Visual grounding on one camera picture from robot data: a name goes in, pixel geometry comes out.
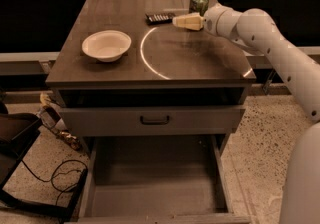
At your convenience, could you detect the black drawer handle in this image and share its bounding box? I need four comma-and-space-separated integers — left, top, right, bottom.
140, 116, 170, 125

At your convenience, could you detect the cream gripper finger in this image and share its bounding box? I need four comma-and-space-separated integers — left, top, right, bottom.
172, 15, 186, 28

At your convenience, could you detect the crumpled snack bag on floor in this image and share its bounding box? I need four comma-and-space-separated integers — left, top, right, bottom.
37, 92, 81, 151

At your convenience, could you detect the grey middle drawer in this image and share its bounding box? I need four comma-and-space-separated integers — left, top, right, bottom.
60, 106, 245, 137

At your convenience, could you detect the black chair base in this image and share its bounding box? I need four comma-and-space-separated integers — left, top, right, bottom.
0, 101, 88, 222

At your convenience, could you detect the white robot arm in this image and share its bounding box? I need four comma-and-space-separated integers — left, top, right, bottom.
173, 3, 320, 224

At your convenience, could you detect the black floor cable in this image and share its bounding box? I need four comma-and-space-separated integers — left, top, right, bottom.
20, 158, 88, 207

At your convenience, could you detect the white bowl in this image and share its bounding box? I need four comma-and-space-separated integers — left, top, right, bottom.
82, 30, 131, 62

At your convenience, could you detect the open bottom drawer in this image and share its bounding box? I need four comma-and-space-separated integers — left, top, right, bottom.
67, 135, 251, 224

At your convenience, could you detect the green soda can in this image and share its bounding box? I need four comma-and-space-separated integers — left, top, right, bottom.
189, 0, 209, 16

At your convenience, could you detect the grey drawer cabinet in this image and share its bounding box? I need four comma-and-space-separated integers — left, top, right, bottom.
45, 0, 257, 156

